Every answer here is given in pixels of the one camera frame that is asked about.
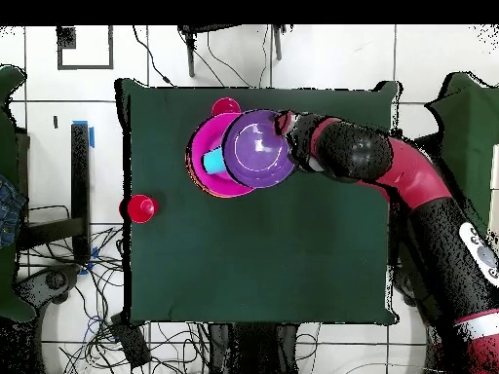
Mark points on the purple bowl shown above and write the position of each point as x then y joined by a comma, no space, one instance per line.
257,152

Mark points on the blue tape strip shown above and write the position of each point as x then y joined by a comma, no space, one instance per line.
91,138

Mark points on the grey square floor frame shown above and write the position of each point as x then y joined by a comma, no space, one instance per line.
66,39

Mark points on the red cup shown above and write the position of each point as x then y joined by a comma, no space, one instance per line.
140,209

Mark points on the dark metal legged stand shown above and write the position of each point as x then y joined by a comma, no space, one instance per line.
191,58

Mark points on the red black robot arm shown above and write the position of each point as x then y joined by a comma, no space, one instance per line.
413,175

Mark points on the black power strip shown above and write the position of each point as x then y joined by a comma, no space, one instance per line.
130,343

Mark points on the black metal bar stand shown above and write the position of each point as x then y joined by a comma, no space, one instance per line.
80,175

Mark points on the white box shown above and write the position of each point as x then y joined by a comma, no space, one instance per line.
496,187

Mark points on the dark green tablecloth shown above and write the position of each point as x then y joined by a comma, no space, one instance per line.
253,265

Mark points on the large magenta bowl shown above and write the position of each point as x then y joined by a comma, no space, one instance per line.
206,132

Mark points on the crimson pink cup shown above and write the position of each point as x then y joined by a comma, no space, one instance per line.
225,106

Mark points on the blue cup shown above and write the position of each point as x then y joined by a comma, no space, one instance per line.
213,163

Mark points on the blue denim fabric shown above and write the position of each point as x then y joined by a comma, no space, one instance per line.
9,210

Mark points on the green cloth covered table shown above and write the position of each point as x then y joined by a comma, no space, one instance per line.
6,156
468,128

